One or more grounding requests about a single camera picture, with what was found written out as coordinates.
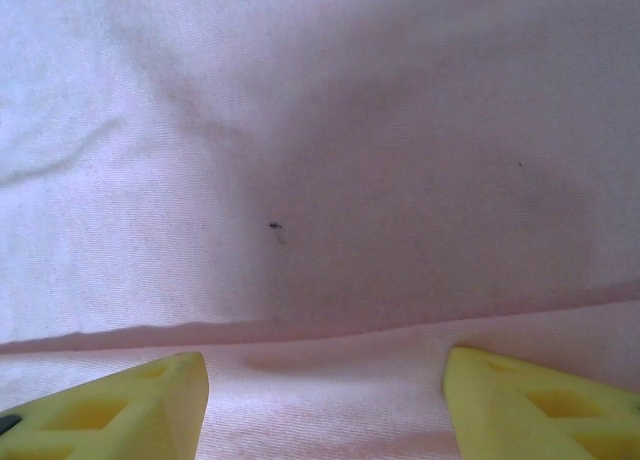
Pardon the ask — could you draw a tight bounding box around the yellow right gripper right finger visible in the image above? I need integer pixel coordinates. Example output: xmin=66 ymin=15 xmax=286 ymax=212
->
xmin=443 ymin=346 xmax=640 ymax=460

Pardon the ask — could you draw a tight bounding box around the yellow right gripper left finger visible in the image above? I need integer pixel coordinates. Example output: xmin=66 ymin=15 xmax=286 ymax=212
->
xmin=0 ymin=351 xmax=211 ymax=460

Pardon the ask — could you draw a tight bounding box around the pink t-shirt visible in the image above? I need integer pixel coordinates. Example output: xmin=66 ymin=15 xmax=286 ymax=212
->
xmin=0 ymin=0 xmax=640 ymax=460

